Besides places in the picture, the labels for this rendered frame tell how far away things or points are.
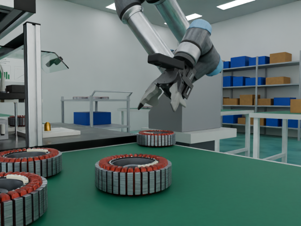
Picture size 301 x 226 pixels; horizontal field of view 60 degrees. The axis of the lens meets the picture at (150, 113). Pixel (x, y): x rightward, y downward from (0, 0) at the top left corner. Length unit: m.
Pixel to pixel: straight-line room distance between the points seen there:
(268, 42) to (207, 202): 7.45
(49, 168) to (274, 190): 0.34
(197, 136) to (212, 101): 0.24
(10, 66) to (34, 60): 5.70
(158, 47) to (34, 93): 0.48
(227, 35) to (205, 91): 7.23
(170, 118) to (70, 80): 5.77
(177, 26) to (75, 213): 0.98
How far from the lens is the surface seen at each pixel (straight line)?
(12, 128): 1.03
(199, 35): 0.86
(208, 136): 1.12
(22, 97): 0.82
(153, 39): 0.97
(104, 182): 0.36
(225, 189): 0.40
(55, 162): 0.46
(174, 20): 1.16
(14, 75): 6.36
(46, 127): 0.88
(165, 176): 0.37
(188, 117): 1.10
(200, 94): 1.16
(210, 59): 0.91
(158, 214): 0.31
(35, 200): 0.30
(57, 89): 6.63
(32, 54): 0.66
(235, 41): 8.21
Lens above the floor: 0.87
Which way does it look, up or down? 2 degrees down
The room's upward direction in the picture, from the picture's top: straight up
